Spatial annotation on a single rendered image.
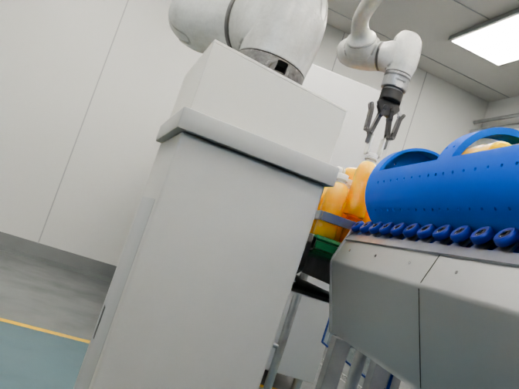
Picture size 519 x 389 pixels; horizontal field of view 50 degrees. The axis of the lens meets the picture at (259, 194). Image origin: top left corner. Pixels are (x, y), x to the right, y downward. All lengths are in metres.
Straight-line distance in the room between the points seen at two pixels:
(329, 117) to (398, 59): 0.89
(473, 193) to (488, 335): 0.30
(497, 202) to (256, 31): 0.58
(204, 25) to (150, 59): 4.60
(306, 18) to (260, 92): 0.22
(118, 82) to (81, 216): 1.38
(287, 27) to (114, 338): 0.68
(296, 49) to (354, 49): 0.84
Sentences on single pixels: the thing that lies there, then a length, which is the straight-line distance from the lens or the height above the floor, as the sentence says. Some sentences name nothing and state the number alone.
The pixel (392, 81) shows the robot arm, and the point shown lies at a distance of 1.92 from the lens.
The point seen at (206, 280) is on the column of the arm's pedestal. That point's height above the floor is 0.72.
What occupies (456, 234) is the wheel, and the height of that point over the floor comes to 0.96.
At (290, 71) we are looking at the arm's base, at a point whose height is 1.16.
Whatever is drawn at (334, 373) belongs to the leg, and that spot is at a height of 0.53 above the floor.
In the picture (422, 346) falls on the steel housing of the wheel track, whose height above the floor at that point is 0.72.
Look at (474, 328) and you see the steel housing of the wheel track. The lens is 1.03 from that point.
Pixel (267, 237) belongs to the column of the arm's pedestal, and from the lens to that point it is 1.03.
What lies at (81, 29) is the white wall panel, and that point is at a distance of 5.90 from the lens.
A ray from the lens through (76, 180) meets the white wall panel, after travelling 5.70.
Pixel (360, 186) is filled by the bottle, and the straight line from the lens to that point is 1.84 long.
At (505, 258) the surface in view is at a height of 0.92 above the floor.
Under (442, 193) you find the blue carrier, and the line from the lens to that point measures 1.25.
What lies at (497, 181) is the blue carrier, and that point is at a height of 1.05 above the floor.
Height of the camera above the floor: 0.81
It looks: 5 degrees up
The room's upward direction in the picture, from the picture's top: 19 degrees clockwise
